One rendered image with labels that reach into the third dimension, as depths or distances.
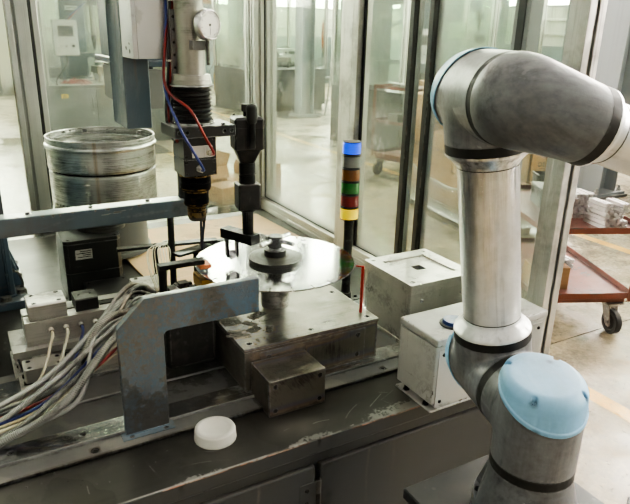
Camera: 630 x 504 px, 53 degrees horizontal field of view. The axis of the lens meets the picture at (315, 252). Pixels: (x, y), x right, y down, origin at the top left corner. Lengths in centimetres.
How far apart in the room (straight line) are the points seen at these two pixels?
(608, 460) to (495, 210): 175
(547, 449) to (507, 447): 5
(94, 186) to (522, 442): 131
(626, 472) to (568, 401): 164
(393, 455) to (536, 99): 77
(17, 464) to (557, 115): 92
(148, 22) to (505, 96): 66
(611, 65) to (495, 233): 536
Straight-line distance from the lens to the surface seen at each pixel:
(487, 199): 88
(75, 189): 183
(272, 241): 128
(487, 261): 91
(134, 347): 106
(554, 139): 76
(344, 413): 118
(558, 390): 89
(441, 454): 137
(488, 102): 77
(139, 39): 118
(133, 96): 126
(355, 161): 149
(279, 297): 131
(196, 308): 107
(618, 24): 621
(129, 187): 183
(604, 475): 247
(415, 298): 136
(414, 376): 121
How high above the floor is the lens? 141
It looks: 20 degrees down
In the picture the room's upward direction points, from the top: 1 degrees clockwise
